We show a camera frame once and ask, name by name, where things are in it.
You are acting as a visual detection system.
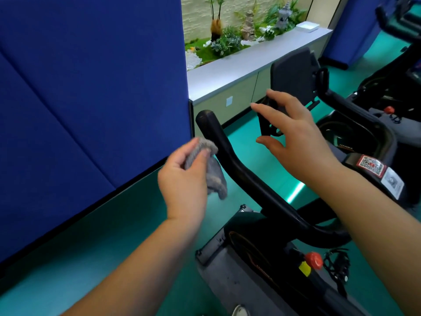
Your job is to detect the person's right hand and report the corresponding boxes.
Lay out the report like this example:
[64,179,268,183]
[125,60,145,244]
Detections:
[251,89,343,189]

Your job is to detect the person's left hand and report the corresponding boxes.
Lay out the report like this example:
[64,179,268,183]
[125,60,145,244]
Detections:
[158,138,212,226]

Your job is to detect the grey cleaning cloth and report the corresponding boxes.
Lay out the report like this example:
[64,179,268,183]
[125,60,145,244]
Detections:
[184,137,228,200]

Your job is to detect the person's right forearm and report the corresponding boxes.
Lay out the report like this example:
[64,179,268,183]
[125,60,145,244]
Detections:
[309,161,421,316]

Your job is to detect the person's left forearm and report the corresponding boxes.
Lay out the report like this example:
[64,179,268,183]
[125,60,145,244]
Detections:
[61,218,204,316]

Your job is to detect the black tablet holder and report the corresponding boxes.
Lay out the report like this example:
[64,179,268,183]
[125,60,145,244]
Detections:
[270,47,321,106]

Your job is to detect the grey top beige cabinet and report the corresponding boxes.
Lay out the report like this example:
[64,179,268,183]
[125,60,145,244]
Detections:
[187,27,333,138]

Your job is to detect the white tray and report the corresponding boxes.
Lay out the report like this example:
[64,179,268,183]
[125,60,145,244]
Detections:
[295,21,320,33]

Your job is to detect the brown stone pagoda ornament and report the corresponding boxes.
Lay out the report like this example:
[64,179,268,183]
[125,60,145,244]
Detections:
[241,10,257,42]

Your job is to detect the striped green leafy plant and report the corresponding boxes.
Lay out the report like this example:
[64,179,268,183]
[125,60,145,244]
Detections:
[210,26,243,57]

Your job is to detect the grey stone lantern ornament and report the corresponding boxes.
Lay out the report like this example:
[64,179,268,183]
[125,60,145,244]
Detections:
[275,1,294,31]

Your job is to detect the green fern plants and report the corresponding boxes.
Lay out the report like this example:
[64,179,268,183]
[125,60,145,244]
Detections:
[258,0,307,41]

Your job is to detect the tall brown stemmed plant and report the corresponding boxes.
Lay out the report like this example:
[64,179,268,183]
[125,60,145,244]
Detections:
[205,0,228,42]

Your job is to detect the pile of white pebbles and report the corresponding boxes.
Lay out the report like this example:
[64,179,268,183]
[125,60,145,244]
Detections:
[186,50,203,71]

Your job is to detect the narrow blue partition panel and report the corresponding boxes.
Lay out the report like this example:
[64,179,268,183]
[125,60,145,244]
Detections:
[321,0,400,70]

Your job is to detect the red code sticker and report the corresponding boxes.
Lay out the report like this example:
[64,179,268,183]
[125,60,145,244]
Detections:
[356,155,387,178]

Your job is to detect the black and grey exercise bike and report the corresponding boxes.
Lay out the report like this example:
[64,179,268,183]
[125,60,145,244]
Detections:
[316,39,421,208]

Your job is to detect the large blue partition panel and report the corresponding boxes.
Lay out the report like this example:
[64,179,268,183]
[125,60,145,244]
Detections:
[0,0,193,272]

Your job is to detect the white code sticker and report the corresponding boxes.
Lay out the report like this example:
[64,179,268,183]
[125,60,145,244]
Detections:
[380,167,405,200]

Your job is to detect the black bike pedal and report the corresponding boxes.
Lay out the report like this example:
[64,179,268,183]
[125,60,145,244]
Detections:
[323,249,351,298]

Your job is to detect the black bike handlebars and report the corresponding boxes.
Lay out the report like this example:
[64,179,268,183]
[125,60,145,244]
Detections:
[375,0,421,44]

